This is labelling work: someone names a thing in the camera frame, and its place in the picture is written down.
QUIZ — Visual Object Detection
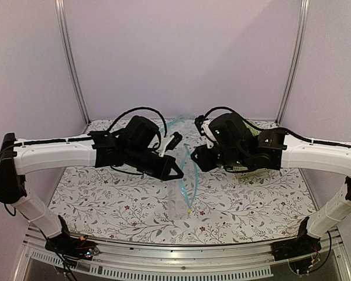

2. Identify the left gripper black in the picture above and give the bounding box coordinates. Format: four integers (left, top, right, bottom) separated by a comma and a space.
125, 145, 184, 181

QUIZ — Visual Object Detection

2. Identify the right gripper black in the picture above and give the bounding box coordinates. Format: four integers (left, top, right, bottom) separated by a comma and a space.
191, 144, 247, 172

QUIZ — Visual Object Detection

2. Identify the clear zip bag blue zipper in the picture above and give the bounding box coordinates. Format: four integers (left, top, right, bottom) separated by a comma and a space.
167, 144, 199, 221

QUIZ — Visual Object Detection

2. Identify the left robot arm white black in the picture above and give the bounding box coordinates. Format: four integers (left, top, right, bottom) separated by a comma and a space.
0, 115, 184, 254

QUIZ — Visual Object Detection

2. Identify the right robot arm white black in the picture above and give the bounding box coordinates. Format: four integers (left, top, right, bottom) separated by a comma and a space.
191, 108, 351, 255

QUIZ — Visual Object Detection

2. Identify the floral patterned tablecloth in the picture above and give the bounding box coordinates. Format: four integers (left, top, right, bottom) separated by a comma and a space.
49, 130, 315, 245

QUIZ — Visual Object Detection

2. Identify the beige perforated plastic basket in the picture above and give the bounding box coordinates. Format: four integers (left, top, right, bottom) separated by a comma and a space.
232, 120, 263, 173

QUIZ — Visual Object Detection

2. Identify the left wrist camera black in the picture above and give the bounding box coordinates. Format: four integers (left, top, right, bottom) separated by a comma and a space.
166, 132, 183, 150

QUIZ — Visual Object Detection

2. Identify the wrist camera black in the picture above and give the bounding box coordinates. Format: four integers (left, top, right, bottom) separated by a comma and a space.
194, 115, 205, 132
166, 132, 183, 150

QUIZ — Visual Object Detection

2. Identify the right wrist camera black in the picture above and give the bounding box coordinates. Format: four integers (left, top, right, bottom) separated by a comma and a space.
194, 115, 205, 132

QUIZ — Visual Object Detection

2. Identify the aluminium front rail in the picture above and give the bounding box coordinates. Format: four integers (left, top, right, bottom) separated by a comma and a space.
15, 227, 351, 280

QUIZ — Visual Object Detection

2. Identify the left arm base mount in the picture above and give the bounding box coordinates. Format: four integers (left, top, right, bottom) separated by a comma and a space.
45, 215, 99, 260

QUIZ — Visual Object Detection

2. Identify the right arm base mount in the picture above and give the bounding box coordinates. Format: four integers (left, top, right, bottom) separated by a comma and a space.
271, 217, 321, 275

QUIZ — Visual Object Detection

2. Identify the left aluminium frame post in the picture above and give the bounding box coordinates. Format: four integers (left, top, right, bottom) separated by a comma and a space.
55, 0, 91, 125

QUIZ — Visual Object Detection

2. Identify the aluminium frame post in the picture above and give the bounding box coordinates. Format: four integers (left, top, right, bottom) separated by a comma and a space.
55, 0, 91, 125
276, 0, 310, 125

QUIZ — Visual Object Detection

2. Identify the right aluminium frame post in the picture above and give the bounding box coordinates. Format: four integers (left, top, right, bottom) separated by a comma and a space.
276, 0, 310, 125

